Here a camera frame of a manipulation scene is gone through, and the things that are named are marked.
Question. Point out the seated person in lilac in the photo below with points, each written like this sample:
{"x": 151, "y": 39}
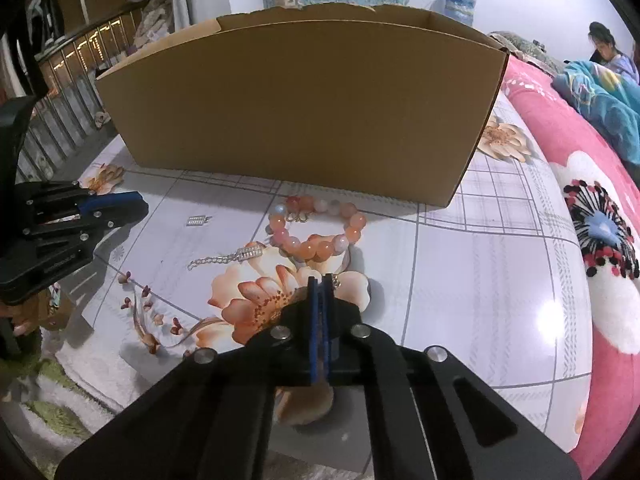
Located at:
{"x": 607, "y": 54}

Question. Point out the left hand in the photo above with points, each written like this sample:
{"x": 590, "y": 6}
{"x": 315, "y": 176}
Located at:
{"x": 29, "y": 315}

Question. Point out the blue patterned blanket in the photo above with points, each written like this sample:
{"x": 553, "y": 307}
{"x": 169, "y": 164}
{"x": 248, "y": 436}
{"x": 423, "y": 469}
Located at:
{"x": 608, "y": 101}

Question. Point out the pink floral bedding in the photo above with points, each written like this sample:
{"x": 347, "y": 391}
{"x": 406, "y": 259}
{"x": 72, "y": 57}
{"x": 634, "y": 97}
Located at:
{"x": 603, "y": 203}

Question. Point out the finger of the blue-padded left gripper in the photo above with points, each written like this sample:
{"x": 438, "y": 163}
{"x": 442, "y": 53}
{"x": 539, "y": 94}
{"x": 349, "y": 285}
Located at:
{"x": 115, "y": 209}

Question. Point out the small silver rectangular charm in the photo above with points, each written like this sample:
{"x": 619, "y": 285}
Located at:
{"x": 199, "y": 220}

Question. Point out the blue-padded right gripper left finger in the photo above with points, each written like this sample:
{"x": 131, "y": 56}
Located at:
{"x": 209, "y": 418}

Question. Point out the brown cardboard box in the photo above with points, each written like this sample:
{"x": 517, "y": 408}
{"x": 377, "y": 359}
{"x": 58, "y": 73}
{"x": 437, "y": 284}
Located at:
{"x": 385, "y": 100}

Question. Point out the white fluffy rug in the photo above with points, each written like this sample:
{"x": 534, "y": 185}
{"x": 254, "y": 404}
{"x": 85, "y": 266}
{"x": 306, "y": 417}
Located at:
{"x": 91, "y": 380}

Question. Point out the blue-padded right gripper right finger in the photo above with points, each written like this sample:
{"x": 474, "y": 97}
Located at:
{"x": 429, "y": 416}

